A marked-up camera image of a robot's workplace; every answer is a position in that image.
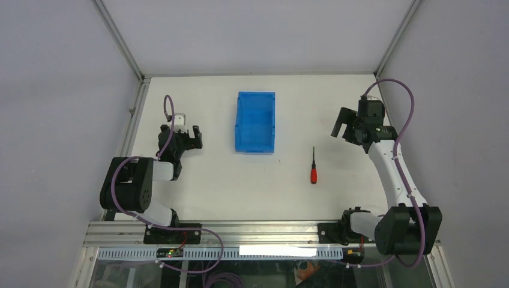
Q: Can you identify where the red black screwdriver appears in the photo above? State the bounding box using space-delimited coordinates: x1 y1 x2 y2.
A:
310 147 318 184

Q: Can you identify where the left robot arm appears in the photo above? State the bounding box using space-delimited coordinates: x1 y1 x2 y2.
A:
99 124 203 244

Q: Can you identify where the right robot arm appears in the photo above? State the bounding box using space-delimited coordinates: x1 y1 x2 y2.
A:
331 96 442 256

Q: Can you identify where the blue plastic bin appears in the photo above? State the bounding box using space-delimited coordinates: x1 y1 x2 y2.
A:
234 91 276 154

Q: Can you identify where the orange object under table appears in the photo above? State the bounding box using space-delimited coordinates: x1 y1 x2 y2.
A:
295 260 321 281

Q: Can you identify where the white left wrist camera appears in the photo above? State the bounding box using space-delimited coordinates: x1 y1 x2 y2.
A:
171 113 188 133

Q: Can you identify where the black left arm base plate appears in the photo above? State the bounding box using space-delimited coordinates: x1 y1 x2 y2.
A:
143 223 202 245

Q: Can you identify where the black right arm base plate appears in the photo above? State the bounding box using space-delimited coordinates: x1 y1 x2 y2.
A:
317 222 375 245

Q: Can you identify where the aluminium front rail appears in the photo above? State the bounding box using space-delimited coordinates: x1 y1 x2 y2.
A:
82 220 441 248

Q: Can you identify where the white slotted cable duct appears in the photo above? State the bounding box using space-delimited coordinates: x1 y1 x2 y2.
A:
97 245 343 262

